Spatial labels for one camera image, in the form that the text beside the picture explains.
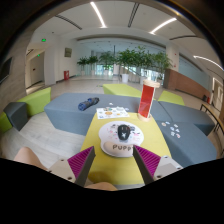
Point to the small blue sticker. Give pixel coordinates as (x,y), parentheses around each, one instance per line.
(172,128)

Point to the dark wall screen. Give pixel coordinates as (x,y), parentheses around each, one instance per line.
(6,70)

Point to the round tan sticker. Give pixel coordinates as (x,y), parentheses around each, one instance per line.
(163,124)

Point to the dark grey cube seat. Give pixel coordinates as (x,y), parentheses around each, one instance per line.
(16,116)

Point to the brown wooden counter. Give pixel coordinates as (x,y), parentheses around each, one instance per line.
(186,83)

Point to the row of potted plants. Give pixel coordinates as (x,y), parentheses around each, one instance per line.
(133,60)

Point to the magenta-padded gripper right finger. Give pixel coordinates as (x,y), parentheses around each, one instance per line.
(148,161)

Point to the grey wall notice board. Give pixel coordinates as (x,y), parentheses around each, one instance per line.
(68,52)

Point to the white sticker sheet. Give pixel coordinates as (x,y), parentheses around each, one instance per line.
(112,113)

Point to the black computer mouse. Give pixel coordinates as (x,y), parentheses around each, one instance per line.
(123,132)

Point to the green exit sign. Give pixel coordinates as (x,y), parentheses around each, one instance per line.
(43,40)

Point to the large grey sofa bench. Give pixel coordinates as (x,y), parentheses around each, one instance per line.
(66,113)

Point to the small grey-white sticker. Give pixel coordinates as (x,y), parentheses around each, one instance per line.
(172,133)

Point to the small triangular sticker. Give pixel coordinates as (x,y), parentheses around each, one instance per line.
(177,130)

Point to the small white sticker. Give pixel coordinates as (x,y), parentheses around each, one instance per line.
(175,125)

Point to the red fire extinguisher box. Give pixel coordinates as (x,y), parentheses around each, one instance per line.
(66,75)

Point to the ceiling strip lights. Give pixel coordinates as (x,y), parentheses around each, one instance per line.
(98,15)

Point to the small blue-white sticker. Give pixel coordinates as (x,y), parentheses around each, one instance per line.
(167,122)

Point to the small red-white sticker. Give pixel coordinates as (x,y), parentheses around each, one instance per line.
(178,135)

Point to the round white printed mouse pad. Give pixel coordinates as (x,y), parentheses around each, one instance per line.
(110,133)

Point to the red tower with wooden caps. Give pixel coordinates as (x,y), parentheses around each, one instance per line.
(147,100)

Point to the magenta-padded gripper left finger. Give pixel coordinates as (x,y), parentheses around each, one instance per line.
(80,163)

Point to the folded dark blue umbrella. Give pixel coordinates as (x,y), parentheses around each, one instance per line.
(88,104)

